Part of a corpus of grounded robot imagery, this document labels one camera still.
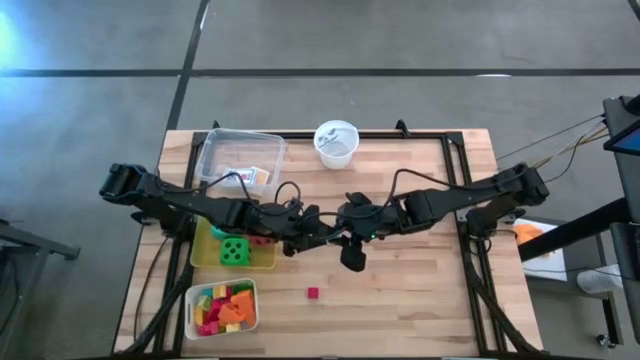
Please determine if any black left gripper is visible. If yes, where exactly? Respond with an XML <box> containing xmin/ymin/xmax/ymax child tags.
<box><xmin>247</xmin><ymin>201</ymin><xmax>347</xmax><ymax>259</ymax></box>

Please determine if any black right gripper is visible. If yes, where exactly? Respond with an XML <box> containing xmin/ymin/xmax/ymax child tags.
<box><xmin>335</xmin><ymin>191</ymin><xmax>404</xmax><ymax>274</ymax></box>

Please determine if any green foam die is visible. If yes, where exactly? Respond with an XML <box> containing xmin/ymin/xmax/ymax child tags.
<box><xmin>219</xmin><ymin>236</ymin><xmax>253</xmax><ymax>268</ymax></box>

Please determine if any long orange brick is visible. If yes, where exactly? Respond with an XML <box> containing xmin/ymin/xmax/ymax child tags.
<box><xmin>231</xmin><ymin>289</ymin><xmax>258</xmax><ymax>327</ymax></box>

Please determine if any translucent white cup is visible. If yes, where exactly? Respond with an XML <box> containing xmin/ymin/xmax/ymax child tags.
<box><xmin>313</xmin><ymin>119</ymin><xmax>361</xmax><ymax>171</ymax></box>

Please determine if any yellow translucent tray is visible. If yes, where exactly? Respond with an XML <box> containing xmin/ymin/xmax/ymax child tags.
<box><xmin>189</xmin><ymin>214</ymin><xmax>278</xmax><ymax>272</ymax></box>

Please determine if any clear plastic bin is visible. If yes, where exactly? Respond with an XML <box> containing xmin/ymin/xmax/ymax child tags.
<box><xmin>195</xmin><ymin>127</ymin><xmax>287</xmax><ymax>197</ymax></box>

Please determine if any white plastic bin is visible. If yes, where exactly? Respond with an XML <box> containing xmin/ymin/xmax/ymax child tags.
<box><xmin>184</xmin><ymin>277</ymin><xmax>260</xmax><ymax>342</ymax></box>

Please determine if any orange crumpled object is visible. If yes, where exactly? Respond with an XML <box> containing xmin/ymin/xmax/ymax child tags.
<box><xmin>514</xmin><ymin>223</ymin><xmax>546</xmax><ymax>246</ymax></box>

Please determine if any white paper sheet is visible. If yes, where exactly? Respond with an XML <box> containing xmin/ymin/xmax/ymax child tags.
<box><xmin>512</xmin><ymin>217</ymin><xmax>569</xmax><ymax>283</ymax></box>

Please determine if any black slanted beam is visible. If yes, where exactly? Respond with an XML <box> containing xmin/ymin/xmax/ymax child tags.
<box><xmin>517</xmin><ymin>197</ymin><xmax>632</xmax><ymax>262</ymax></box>

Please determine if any person's foot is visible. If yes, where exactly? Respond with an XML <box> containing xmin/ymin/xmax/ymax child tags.
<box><xmin>576</xmin><ymin>263</ymin><xmax>624</xmax><ymax>294</ymax></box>

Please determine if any grey metal stand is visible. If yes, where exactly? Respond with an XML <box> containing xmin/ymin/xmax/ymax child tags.
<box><xmin>0</xmin><ymin>217</ymin><xmax>82</xmax><ymax>351</ymax></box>

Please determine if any black equipment stand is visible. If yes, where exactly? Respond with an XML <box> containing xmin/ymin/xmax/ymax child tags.
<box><xmin>602</xmin><ymin>94</ymin><xmax>640</xmax><ymax>346</ymax></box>

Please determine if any blue screen monitor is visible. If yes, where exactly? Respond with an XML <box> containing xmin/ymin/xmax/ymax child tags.
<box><xmin>603</xmin><ymin>118</ymin><xmax>640</xmax><ymax>156</ymax></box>

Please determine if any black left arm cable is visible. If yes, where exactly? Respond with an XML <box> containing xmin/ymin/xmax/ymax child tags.
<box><xmin>159</xmin><ymin>171</ymin><xmax>305</xmax><ymax>217</ymax></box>

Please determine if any thin cable bundle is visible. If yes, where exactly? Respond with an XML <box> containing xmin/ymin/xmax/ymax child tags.
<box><xmin>499</xmin><ymin>113</ymin><xmax>609</xmax><ymax>184</ymax></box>

